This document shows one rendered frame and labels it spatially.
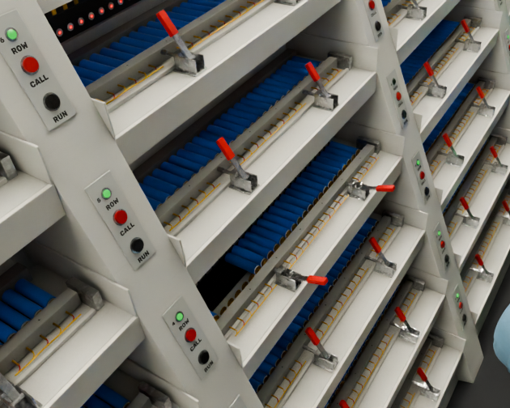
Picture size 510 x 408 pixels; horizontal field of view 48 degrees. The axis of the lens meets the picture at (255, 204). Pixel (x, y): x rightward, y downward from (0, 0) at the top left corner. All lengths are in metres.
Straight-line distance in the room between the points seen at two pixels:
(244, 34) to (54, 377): 0.55
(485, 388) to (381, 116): 0.82
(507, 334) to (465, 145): 1.01
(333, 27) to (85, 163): 0.66
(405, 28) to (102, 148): 0.85
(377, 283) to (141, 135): 0.67
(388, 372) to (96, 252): 0.80
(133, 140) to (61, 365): 0.28
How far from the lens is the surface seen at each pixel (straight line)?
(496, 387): 1.69
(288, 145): 0.97
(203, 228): 0.82
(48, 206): 0.66
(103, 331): 0.73
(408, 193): 1.31
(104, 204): 0.69
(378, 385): 1.30
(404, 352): 1.35
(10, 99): 0.64
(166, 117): 0.76
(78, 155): 0.67
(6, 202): 0.66
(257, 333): 0.92
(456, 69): 1.61
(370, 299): 1.20
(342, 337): 1.14
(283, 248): 1.00
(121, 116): 0.74
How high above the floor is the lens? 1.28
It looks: 26 degrees down
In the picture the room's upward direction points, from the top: 25 degrees counter-clockwise
